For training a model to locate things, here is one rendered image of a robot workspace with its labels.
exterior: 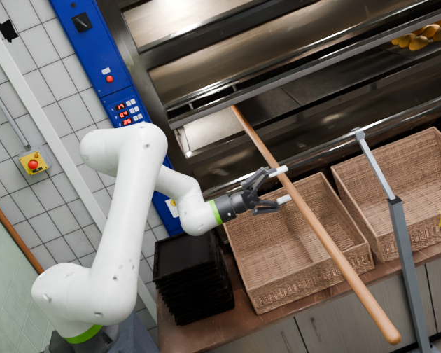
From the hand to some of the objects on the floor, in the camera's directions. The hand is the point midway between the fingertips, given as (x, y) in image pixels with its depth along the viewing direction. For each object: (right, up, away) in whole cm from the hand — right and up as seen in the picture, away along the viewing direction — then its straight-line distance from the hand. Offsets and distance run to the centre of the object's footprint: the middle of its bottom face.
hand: (286, 183), depth 160 cm
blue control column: (-29, -52, +190) cm, 199 cm away
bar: (+65, -84, +62) cm, 123 cm away
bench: (+78, -68, +81) cm, 132 cm away
